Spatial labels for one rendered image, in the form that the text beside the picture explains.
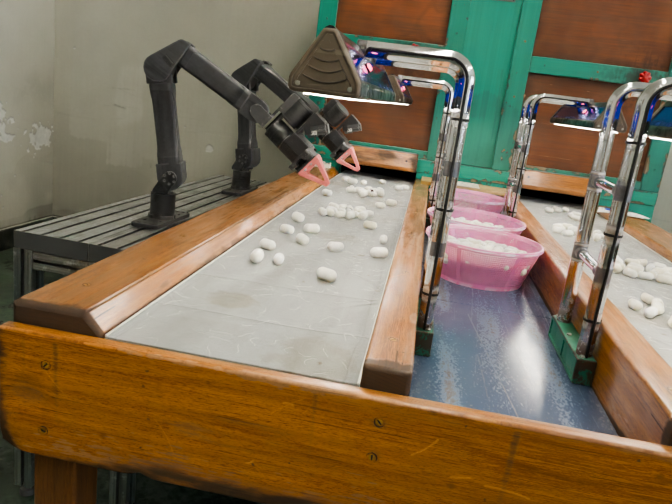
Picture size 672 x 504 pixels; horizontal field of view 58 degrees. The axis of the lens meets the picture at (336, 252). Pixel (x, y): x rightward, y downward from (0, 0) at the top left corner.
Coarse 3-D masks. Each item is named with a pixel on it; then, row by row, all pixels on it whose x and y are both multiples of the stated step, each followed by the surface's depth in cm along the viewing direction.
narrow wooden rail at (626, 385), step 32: (544, 256) 137; (544, 288) 131; (576, 320) 104; (608, 320) 93; (608, 352) 86; (640, 352) 81; (608, 384) 83; (640, 384) 73; (608, 416) 82; (640, 416) 71
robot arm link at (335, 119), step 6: (330, 102) 196; (336, 102) 196; (324, 108) 197; (330, 108) 197; (336, 108) 195; (342, 108) 196; (324, 114) 198; (330, 114) 196; (336, 114) 195; (342, 114) 195; (348, 114) 197; (330, 120) 196; (336, 120) 196; (342, 120) 198; (336, 126) 199
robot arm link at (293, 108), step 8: (296, 96) 151; (256, 104) 149; (288, 104) 151; (296, 104) 151; (304, 104) 151; (256, 112) 149; (264, 112) 149; (288, 112) 151; (296, 112) 151; (304, 112) 151; (312, 112) 152; (256, 120) 150; (264, 120) 150; (296, 120) 152; (304, 120) 153
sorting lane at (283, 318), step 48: (336, 192) 196; (384, 192) 209; (288, 240) 126; (336, 240) 132; (192, 288) 90; (240, 288) 93; (288, 288) 96; (336, 288) 99; (384, 288) 102; (144, 336) 72; (192, 336) 74; (240, 336) 75; (288, 336) 77; (336, 336) 79
